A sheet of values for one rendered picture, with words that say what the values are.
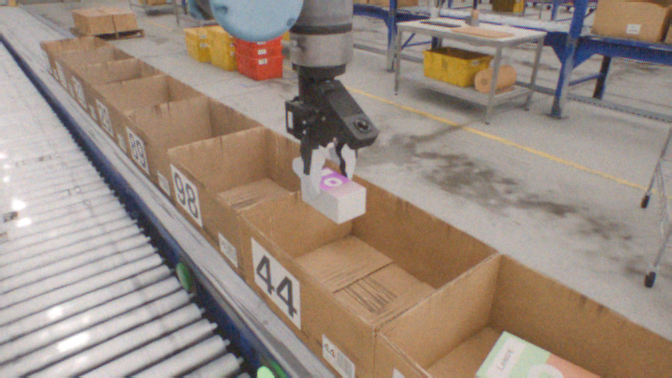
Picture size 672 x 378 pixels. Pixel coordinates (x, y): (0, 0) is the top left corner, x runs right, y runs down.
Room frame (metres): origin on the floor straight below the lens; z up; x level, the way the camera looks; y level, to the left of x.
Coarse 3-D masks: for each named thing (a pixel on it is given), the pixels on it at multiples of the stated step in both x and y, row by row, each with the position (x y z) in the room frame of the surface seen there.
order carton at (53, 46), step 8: (56, 40) 2.65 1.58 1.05; (64, 40) 2.68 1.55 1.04; (72, 40) 2.71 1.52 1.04; (80, 40) 2.73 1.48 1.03; (88, 40) 2.76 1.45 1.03; (96, 40) 2.75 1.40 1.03; (48, 48) 2.62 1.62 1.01; (56, 48) 2.65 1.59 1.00; (64, 48) 2.67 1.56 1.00; (72, 48) 2.70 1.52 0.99; (80, 48) 2.72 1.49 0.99; (48, 56) 2.42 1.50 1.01; (48, 72) 2.56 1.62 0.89; (56, 80) 2.40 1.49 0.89
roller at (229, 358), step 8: (216, 360) 0.67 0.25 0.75; (224, 360) 0.67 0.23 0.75; (232, 360) 0.67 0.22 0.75; (240, 360) 0.69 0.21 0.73; (208, 368) 0.65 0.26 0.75; (216, 368) 0.65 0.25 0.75; (224, 368) 0.65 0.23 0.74; (232, 368) 0.66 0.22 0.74; (184, 376) 0.63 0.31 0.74; (192, 376) 0.63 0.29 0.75; (200, 376) 0.63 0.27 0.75; (208, 376) 0.63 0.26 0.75; (216, 376) 0.64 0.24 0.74; (224, 376) 0.64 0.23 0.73; (232, 376) 0.65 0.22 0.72
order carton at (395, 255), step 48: (384, 192) 0.86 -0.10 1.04; (288, 240) 0.83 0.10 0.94; (336, 240) 0.90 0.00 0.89; (384, 240) 0.85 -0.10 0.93; (432, 240) 0.75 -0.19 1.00; (480, 240) 0.67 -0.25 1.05; (336, 288) 0.73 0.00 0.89; (384, 288) 0.74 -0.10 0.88; (432, 288) 0.73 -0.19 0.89; (336, 336) 0.52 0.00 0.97
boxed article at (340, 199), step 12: (324, 168) 0.71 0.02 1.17; (324, 180) 0.66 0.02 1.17; (336, 180) 0.66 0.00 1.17; (348, 180) 0.66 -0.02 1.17; (324, 192) 0.63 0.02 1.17; (336, 192) 0.62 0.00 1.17; (348, 192) 0.62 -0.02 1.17; (360, 192) 0.63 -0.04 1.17; (312, 204) 0.65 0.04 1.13; (324, 204) 0.63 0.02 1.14; (336, 204) 0.60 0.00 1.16; (348, 204) 0.61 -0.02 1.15; (360, 204) 0.63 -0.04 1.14; (336, 216) 0.60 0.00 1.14; (348, 216) 0.61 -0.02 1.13
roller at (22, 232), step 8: (88, 208) 1.29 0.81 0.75; (96, 208) 1.29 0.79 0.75; (104, 208) 1.30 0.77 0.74; (112, 208) 1.31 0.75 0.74; (64, 216) 1.24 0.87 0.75; (72, 216) 1.25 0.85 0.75; (80, 216) 1.25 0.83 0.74; (88, 216) 1.26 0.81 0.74; (32, 224) 1.19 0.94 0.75; (40, 224) 1.19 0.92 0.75; (48, 224) 1.20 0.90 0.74; (56, 224) 1.21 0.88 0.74; (64, 224) 1.22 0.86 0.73; (8, 232) 1.15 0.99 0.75; (16, 232) 1.15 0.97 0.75; (24, 232) 1.16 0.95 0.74; (32, 232) 1.17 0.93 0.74; (40, 232) 1.18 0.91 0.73; (0, 240) 1.12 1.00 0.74; (8, 240) 1.13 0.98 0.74
